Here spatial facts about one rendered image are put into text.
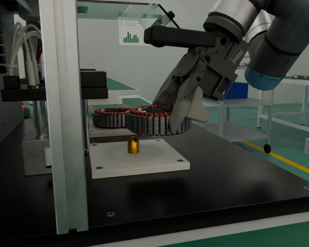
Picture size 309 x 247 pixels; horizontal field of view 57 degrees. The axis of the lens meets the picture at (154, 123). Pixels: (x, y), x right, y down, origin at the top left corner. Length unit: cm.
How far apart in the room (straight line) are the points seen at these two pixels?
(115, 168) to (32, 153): 12
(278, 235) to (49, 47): 30
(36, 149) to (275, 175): 35
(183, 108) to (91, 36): 543
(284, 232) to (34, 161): 34
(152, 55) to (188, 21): 103
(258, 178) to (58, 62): 31
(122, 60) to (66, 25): 560
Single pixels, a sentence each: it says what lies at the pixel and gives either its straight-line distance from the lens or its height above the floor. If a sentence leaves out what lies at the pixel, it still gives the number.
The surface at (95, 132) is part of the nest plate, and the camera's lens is 66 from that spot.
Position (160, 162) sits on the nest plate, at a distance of 45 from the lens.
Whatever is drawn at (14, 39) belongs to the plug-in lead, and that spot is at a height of 97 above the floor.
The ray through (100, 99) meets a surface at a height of 88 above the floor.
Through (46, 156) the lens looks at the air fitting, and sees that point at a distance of 44.
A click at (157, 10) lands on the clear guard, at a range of 72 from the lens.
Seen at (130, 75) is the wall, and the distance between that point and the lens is 589.
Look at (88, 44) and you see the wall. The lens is 581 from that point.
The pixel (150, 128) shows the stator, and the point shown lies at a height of 83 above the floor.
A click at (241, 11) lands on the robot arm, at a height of 101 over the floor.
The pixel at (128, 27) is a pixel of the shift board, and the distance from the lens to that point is 592.
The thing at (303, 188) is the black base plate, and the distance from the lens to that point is 43.
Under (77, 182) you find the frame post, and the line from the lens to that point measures 29.
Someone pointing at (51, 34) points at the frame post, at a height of 96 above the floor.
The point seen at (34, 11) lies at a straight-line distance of 67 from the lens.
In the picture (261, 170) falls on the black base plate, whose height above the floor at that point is 77.
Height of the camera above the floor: 93
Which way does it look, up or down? 12 degrees down
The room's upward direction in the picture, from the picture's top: straight up
